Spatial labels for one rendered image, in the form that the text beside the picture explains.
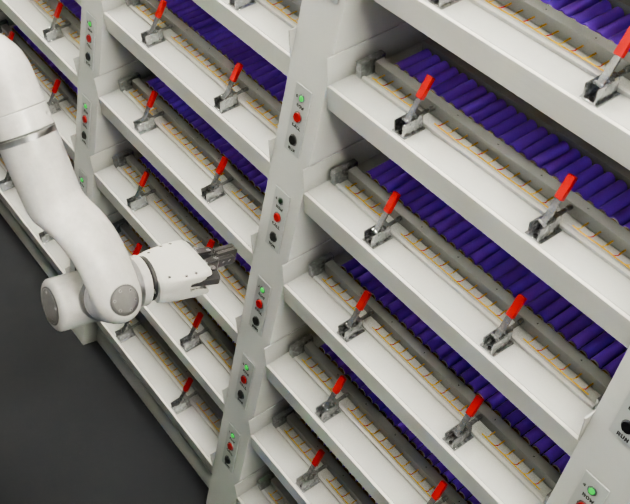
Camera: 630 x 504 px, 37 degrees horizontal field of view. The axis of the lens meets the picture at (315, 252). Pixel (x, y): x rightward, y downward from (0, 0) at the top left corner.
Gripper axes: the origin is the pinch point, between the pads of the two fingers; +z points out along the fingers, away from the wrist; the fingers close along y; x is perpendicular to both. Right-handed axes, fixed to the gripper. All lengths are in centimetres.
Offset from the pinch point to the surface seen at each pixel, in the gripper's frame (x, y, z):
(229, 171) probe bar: -2.5, -24.5, 17.6
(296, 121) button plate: 24.6, -0.2, 9.9
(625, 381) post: 27, 66, 11
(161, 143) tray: -6.4, -43.0, 13.3
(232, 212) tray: -6.0, -16.5, 13.7
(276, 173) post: 12.4, -3.1, 10.6
